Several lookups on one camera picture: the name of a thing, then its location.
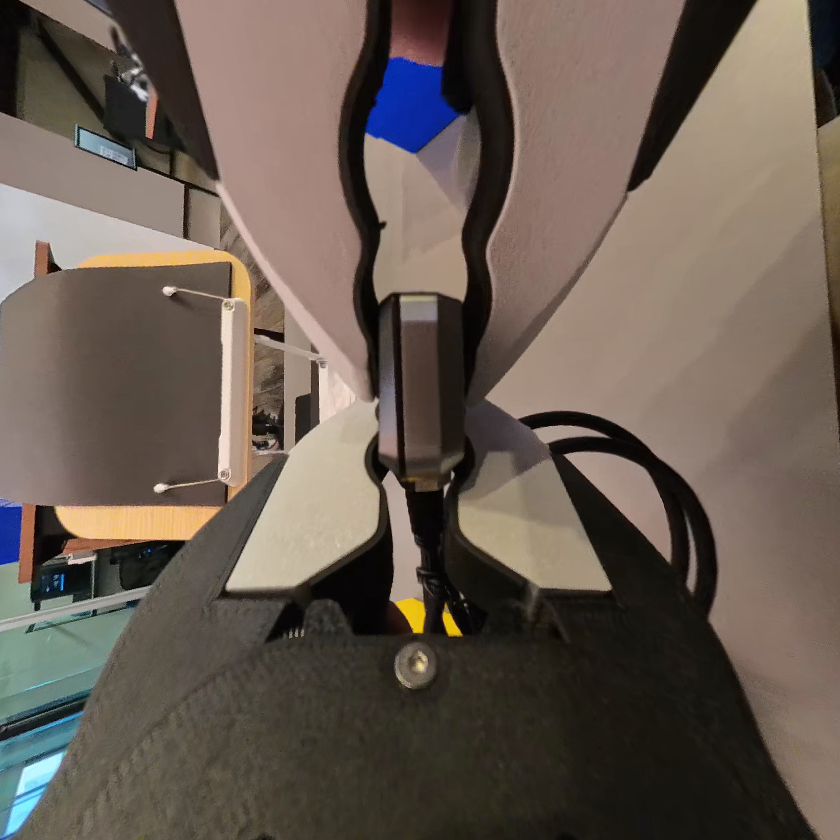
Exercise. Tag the dark desk divider wooden edge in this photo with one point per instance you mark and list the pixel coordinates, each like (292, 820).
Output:
(98, 380)

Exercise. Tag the person's right hand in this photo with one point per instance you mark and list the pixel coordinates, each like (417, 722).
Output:
(420, 29)

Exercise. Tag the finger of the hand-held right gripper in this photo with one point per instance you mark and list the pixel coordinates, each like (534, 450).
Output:
(577, 131)
(282, 131)

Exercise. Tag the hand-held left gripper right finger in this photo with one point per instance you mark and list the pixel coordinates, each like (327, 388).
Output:
(531, 525)

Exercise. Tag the white divider bracket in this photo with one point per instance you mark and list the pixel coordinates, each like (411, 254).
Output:
(233, 394)

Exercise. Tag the white flat base plate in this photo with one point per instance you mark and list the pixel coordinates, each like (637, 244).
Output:
(334, 394)

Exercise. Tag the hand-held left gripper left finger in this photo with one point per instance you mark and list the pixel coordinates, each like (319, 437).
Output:
(308, 518)

